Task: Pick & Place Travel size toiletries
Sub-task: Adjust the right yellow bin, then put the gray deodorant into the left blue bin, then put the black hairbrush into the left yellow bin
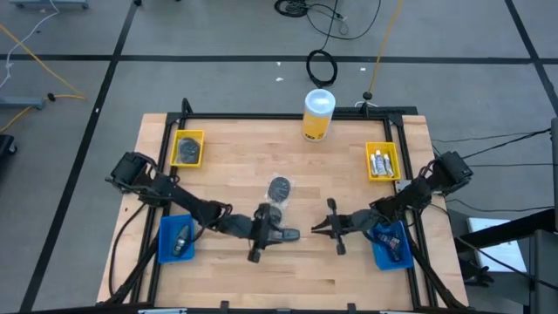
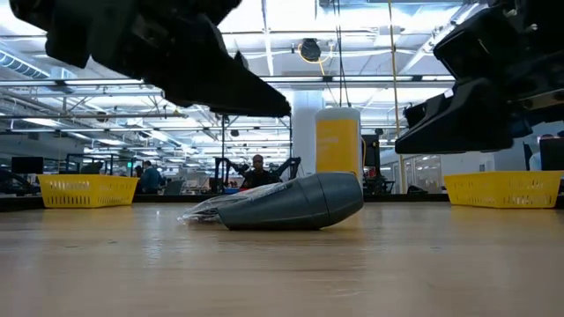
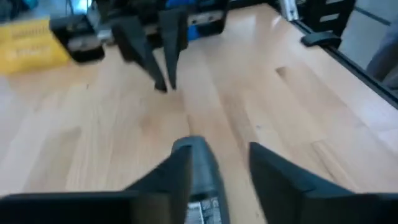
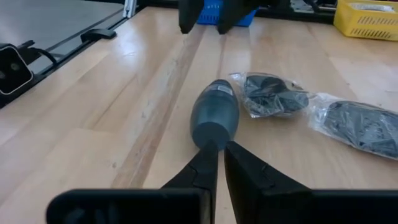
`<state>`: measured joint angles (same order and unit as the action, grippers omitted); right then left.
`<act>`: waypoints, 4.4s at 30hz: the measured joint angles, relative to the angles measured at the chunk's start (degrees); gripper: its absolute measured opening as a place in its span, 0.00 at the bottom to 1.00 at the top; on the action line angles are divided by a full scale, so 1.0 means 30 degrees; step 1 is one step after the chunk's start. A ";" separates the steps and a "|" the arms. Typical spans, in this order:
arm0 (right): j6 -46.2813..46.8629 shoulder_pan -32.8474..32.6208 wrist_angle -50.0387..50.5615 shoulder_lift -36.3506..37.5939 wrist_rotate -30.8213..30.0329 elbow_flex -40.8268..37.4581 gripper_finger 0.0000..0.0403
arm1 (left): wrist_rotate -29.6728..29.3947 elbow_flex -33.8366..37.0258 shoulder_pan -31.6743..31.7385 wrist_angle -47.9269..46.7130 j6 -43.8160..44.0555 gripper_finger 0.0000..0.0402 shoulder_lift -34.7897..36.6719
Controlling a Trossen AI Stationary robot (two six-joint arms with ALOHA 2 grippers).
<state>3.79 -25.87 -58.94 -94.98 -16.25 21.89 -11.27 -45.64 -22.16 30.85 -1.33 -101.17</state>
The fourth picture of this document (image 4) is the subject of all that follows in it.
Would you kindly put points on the yellow plastic bin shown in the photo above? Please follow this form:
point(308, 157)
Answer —
point(363, 25)

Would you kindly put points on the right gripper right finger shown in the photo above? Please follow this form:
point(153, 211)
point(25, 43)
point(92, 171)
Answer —
point(248, 177)

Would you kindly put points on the white aluminium strip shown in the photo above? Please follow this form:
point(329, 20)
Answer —
point(129, 7)

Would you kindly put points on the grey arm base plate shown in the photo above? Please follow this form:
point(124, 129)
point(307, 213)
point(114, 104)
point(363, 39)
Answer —
point(311, 4)

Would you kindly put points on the black frame bracket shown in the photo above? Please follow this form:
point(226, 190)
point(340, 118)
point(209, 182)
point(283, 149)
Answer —
point(98, 34)

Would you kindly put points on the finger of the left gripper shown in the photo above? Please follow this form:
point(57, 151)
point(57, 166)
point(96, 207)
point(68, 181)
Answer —
point(189, 15)
point(233, 14)

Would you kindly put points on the blue plastic bin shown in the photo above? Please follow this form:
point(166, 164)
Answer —
point(211, 17)

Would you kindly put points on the dark grey travel bottle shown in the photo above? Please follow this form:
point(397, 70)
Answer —
point(214, 109)

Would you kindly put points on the table-level camera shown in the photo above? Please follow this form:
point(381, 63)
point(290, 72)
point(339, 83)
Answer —
point(12, 73)

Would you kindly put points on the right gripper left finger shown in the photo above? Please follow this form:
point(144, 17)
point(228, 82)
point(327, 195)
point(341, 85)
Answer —
point(202, 168)

